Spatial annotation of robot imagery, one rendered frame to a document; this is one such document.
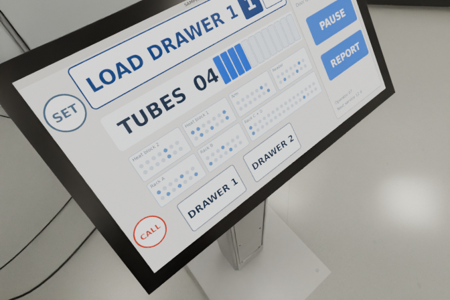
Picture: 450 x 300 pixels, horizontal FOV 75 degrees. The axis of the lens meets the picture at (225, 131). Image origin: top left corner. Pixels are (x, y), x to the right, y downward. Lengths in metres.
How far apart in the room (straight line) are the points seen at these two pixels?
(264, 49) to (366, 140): 1.40
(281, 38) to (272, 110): 0.10
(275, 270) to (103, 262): 0.77
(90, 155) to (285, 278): 1.12
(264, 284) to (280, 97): 1.02
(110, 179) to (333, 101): 0.35
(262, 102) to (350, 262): 1.13
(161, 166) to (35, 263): 1.38
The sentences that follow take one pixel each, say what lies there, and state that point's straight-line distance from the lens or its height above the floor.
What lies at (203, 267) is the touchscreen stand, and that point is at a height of 0.03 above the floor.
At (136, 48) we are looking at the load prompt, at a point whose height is 1.17.
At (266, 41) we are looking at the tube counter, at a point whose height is 1.11.
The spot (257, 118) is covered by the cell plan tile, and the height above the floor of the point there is 1.05.
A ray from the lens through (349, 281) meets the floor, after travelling 1.45.
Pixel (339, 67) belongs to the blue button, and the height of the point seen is 1.04.
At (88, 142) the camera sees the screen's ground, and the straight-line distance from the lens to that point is 0.36.
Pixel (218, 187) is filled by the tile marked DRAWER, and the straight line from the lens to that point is 0.40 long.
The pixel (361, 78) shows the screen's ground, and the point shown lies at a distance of 0.55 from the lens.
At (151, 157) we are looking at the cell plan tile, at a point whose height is 1.08.
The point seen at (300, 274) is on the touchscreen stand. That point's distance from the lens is 1.37.
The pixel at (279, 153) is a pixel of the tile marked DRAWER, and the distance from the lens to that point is 0.44.
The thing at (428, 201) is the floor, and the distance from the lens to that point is 1.70.
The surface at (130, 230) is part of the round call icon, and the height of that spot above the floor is 1.03.
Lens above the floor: 1.37
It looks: 53 degrees down
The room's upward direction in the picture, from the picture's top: 8 degrees counter-clockwise
